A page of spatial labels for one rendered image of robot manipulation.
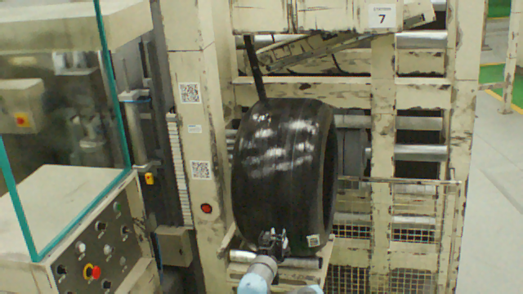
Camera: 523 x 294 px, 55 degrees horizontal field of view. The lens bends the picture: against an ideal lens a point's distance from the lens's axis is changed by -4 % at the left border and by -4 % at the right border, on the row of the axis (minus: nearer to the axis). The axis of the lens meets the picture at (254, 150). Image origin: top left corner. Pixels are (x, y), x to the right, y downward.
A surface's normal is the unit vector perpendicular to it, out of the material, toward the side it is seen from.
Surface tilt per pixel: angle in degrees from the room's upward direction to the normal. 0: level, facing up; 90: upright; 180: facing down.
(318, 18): 90
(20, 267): 90
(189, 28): 90
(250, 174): 63
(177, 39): 90
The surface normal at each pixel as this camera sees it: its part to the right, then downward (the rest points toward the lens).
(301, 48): -0.26, 0.43
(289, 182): -0.28, 0.03
